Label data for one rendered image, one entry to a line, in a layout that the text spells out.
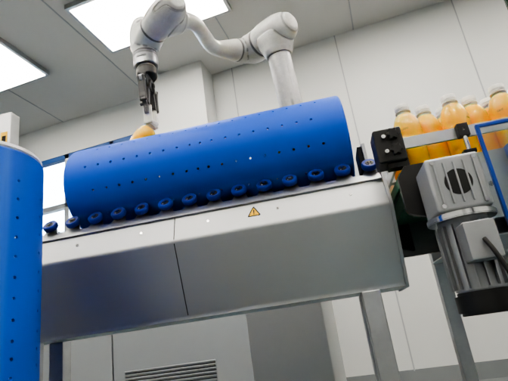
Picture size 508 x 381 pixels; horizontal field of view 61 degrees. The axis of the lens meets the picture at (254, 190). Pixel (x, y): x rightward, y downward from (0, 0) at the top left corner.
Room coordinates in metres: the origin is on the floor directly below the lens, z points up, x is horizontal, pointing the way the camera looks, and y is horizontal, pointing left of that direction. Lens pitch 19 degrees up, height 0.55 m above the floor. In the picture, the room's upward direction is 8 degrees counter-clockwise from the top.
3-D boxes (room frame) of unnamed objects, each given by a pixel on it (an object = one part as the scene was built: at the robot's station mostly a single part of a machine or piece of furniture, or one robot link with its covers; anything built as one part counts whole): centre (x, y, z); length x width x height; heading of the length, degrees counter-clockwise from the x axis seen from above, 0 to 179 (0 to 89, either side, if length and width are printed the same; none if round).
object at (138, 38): (1.31, 0.32, 1.66); 0.13 x 0.11 x 0.16; 42
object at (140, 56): (1.32, 0.32, 1.55); 0.09 x 0.09 x 0.06
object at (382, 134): (1.03, -0.36, 0.95); 0.10 x 0.07 x 0.10; 172
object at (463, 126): (0.98, -0.53, 0.94); 0.03 x 0.02 x 0.08; 82
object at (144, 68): (1.32, 0.32, 1.48); 0.08 x 0.07 x 0.09; 172
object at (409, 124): (1.09, -0.44, 1.00); 0.07 x 0.07 x 0.19
